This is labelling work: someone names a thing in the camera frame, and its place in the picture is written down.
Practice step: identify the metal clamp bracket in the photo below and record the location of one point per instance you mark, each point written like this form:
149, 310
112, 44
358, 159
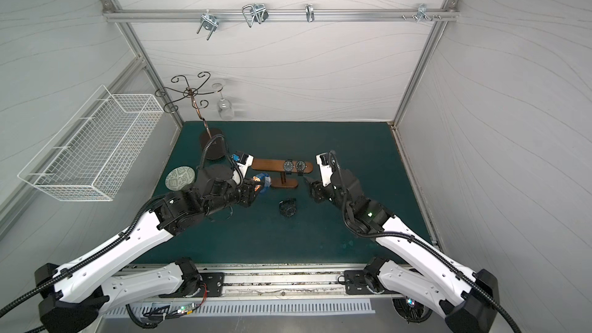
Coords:
422, 15
208, 23
255, 13
309, 13

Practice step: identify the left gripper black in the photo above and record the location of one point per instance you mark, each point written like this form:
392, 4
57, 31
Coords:
250, 190

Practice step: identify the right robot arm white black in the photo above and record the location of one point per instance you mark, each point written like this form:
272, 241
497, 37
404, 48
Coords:
465, 299

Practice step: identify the white slotted cable duct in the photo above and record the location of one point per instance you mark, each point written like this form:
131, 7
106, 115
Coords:
303, 307

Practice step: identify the slim black analog watch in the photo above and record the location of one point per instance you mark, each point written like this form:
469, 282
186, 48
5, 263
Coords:
300, 167
288, 166

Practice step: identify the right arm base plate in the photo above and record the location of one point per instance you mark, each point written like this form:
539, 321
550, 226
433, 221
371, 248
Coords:
359, 282

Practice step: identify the green table mat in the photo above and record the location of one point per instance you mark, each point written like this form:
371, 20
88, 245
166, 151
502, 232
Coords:
316, 233

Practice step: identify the hanging clear wine glass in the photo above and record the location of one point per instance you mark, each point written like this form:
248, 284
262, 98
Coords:
224, 106

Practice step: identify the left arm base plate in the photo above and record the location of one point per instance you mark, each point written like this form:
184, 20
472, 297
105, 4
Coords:
210, 285

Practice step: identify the white wire basket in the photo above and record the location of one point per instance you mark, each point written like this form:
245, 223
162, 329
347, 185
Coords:
88, 159

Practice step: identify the aluminium crossbar rail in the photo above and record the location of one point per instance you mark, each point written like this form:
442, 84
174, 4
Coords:
112, 14

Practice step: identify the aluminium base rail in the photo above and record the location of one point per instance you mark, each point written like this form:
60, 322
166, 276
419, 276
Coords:
282, 282

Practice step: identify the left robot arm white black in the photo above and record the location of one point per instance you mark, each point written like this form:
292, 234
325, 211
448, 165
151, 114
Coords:
77, 293

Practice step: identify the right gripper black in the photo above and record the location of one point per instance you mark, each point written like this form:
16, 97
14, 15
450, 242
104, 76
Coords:
319, 190

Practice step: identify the chunky black digital watch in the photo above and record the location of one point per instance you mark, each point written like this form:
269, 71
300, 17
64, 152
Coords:
288, 208

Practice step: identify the green patterned ceramic bowl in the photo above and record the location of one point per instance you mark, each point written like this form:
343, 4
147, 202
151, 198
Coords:
179, 178

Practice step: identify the wooden T-shaped watch stand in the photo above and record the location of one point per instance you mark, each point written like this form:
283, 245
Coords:
282, 182

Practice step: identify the blue translucent watch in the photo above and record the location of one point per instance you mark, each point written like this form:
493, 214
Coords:
262, 183

